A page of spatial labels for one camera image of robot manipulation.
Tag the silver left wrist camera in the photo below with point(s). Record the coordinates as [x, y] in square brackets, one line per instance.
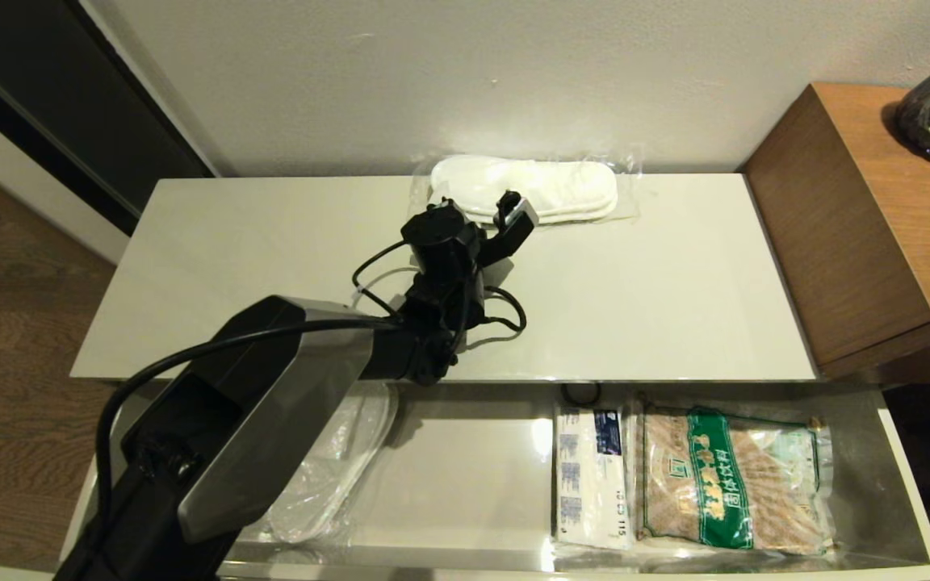
[520, 211]

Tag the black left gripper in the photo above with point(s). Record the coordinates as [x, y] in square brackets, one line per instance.
[501, 246]

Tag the grey cabinet drawer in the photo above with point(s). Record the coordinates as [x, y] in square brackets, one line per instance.
[473, 484]

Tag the white pack with blue print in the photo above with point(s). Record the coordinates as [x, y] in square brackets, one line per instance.
[594, 484]

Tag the cereal bag with green label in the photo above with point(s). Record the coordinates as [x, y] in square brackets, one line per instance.
[723, 484]

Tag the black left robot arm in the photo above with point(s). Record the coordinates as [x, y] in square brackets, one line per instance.
[255, 420]

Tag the glossy grey cabinet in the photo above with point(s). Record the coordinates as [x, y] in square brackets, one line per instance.
[634, 274]

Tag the bagged white slippers sole up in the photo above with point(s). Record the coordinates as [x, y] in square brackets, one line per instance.
[562, 190]

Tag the dark door panel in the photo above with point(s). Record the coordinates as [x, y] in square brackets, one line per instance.
[53, 89]

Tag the brown wooden side cabinet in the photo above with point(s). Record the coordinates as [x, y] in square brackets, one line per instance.
[877, 194]

